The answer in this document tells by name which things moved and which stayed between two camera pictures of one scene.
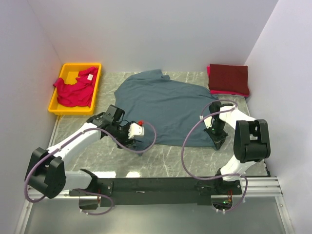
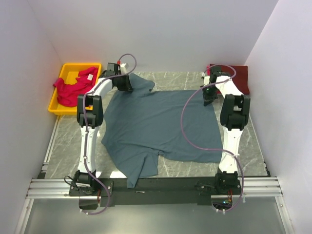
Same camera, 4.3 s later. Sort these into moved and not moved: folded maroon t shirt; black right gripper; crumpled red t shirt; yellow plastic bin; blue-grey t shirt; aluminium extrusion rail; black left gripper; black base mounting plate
Moved: black right gripper; blue-grey t shirt; black left gripper
Not moved: crumpled red t shirt; aluminium extrusion rail; yellow plastic bin; black base mounting plate; folded maroon t shirt
